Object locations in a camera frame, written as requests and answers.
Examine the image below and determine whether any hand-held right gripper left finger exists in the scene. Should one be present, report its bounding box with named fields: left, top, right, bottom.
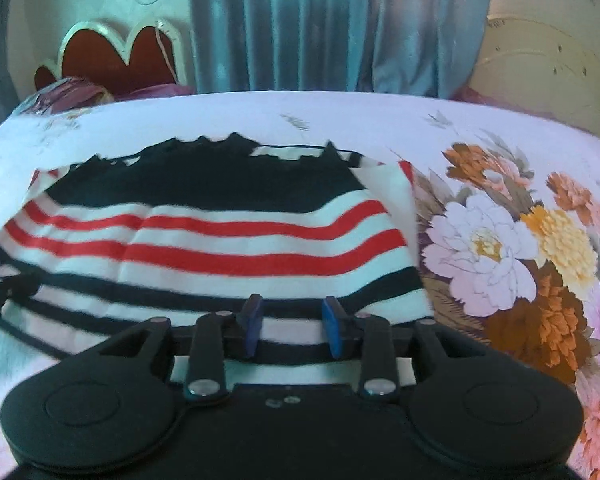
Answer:
left=100, top=294, right=265, bottom=405

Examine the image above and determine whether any floral bed sheet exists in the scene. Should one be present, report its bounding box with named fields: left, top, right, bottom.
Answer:
left=0, top=89, right=600, bottom=480

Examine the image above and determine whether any cream bed headboard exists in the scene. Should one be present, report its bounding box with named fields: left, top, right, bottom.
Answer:
left=472, top=15, right=600, bottom=133

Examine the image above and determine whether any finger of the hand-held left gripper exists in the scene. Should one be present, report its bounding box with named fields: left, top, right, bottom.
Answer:
left=0, top=254, right=42, bottom=322

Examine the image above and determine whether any red heart-shaped headboard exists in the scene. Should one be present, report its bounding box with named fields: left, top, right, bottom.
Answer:
left=34, top=17, right=188, bottom=96

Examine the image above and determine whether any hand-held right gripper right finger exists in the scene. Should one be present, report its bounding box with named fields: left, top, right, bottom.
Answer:
left=321, top=296, right=463, bottom=402

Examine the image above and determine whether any blue curtain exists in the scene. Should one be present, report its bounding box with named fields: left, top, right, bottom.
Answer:
left=187, top=0, right=496, bottom=101

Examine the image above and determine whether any striped knit sweater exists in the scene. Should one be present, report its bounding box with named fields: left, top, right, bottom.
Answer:
left=0, top=132, right=437, bottom=386

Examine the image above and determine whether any purple pillow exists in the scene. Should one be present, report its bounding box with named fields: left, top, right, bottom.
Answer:
left=17, top=76, right=196, bottom=116

